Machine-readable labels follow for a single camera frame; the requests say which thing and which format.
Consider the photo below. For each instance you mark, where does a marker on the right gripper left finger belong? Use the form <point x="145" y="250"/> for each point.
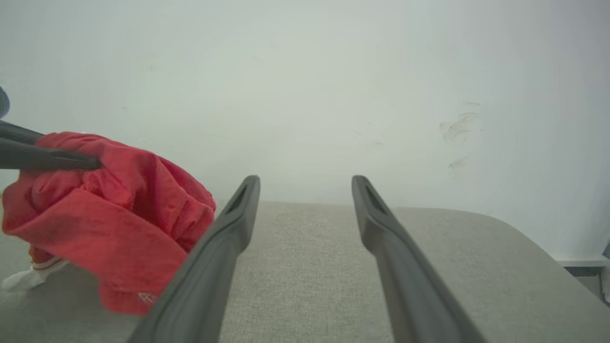
<point x="205" y="286"/>

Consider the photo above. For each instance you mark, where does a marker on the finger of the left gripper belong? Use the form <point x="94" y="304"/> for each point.
<point x="16" y="132"/>
<point x="43" y="159"/>

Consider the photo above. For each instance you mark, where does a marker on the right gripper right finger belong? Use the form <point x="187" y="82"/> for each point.
<point x="419" y="295"/>

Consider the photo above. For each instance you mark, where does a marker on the white wall baseboard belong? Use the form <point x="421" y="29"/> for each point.
<point x="581" y="261"/>

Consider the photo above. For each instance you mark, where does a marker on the red and white garment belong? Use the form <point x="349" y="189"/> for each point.
<point x="119" y="224"/>

